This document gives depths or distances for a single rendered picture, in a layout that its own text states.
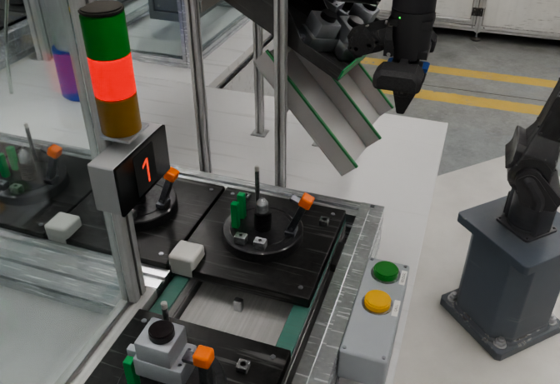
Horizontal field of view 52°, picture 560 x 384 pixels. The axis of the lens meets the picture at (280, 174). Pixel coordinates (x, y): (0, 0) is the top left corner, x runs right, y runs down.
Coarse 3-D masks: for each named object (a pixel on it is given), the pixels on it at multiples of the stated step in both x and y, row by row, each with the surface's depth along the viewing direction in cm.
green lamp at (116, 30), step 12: (120, 12) 64; (84, 24) 63; (96, 24) 63; (108, 24) 63; (120, 24) 64; (84, 36) 64; (96, 36) 63; (108, 36) 63; (120, 36) 64; (96, 48) 64; (108, 48) 64; (120, 48) 65; (96, 60) 65; (108, 60) 65
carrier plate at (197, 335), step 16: (144, 320) 84; (176, 320) 84; (128, 336) 82; (192, 336) 82; (208, 336) 82; (224, 336) 82; (112, 352) 79; (224, 352) 79; (240, 352) 79; (256, 352) 79; (272, 352) 79; (288, 352) 79; (96, 368) 77; (112, 368) 77; (224, 368) 77; (256, 368) 77; (272, 368) 77
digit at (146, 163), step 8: (144, 152) 74; (152, 152) 76; (136, 160) 72; (144, 160) 74; (152, 160) 76; (136, 168) 72; (144, 168) 74; (152, 168) 76; (136, 176) 73; (144, 176) 75; (152, 176) 77; (144, 184) 75; (144, 192) 76
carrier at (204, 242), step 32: (224, 192) 111; (256, 192) 102; (224, 224) 100; (256, 224) 98; (288, 224) 98; (192, 256) 93; (224, 256) 96; (256, 256) 94; (288, 256) 96; (320, 256) 96; (256, 288) 90; (288, 288) 89
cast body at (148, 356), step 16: (160, 320) 68; (144, 336) 67; (160, 336) 66; (176, 336) 67; (128, 352) 71; (144, 352) 66; (160, 352) 65; (176, 352) 67; (144, 368) 68; (160, 368) 67; (176, 368) 67; (192, 368) 70
